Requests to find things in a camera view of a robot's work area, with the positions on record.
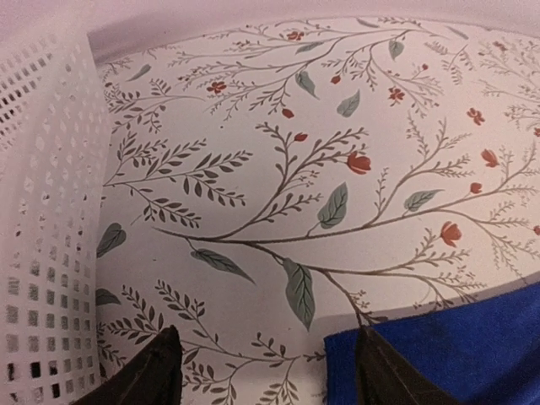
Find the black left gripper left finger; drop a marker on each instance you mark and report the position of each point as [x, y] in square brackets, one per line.
[153, 376]

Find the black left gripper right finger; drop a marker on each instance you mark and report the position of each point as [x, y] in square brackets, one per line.
[383, 376]

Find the blue towel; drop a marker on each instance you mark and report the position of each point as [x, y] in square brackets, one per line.
[482, 353]

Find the white plastic basket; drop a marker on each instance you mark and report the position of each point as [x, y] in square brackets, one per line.
[53, 159]

